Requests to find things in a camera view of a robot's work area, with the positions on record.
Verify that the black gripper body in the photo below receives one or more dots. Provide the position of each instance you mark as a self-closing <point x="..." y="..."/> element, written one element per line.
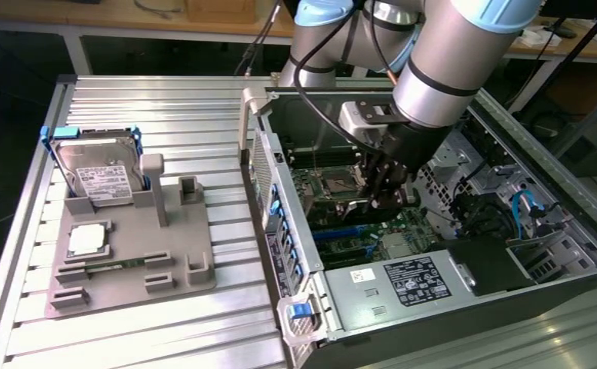
<point x="417" y="146"/>

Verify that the black graphics card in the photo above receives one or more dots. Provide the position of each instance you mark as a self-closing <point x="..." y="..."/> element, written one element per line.
<point x="329" y="213"/>

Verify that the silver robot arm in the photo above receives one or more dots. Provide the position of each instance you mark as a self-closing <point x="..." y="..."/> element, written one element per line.
<point x="448" y="57"/>

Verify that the black RAM slot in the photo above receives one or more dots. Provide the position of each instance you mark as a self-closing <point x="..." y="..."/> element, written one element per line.
<point x="324" y="155"/>
<point x="321" y="161"/>

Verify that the blue expansion slot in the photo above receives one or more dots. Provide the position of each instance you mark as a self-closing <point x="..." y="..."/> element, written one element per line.
<point x="337" y="233"/>

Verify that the black expansion slot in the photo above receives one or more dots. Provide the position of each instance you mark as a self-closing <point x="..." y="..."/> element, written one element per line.
<point x="350" y="258"/>

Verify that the CPU socket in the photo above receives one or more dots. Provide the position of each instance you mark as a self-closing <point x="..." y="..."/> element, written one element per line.
<point x="337" y="180"/>

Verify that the green motherboard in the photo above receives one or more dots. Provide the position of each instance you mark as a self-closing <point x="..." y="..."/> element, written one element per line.
<point x="412" y="227"/>

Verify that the silver chipset heatsink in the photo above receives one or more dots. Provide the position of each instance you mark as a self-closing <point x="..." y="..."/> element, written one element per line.
<point x="401" y="246"/>

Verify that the black plastic cover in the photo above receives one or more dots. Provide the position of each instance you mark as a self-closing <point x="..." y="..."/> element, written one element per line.
<point x="488" y="265"/>

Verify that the grey power supply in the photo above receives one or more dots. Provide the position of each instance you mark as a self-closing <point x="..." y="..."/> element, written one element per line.
<point x="360" y="307"/>

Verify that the metal disk bay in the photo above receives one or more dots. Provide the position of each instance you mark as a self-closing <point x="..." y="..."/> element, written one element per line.
<point x="550" y="261"/>

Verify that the blue case latch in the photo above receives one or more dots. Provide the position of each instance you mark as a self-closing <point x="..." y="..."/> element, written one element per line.
<point x="298" y="310"/>

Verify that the wooden desk with clutter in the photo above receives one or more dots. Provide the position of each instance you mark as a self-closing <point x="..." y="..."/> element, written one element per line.
<point x="596" y="46"/>

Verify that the open PC case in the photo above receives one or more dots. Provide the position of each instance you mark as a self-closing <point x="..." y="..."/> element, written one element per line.
<point x="560" y="303"/>

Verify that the grey parts rack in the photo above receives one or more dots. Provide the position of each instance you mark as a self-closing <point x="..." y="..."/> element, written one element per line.
<point x="134" y="238"/>

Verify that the brown box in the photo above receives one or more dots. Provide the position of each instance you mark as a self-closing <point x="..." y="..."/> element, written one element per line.
<point x="219" y="9"/>

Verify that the hard disk with blue caddy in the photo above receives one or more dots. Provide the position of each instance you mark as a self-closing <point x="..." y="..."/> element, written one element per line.
<point x="98" y="169"/>

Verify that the green RAM stick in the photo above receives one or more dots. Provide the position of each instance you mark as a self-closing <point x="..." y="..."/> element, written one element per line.
<point x="119" y="265"/>

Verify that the silver CPU chip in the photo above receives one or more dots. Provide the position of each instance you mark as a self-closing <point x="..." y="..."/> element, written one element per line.
<point x="88" y="240"/>

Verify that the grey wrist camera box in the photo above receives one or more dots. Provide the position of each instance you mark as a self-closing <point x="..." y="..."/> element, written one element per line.
<point x="354" y="121"/>

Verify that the wooden desk white frame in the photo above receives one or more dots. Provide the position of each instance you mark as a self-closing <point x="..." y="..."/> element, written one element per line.
<point x="98" y="17"/>

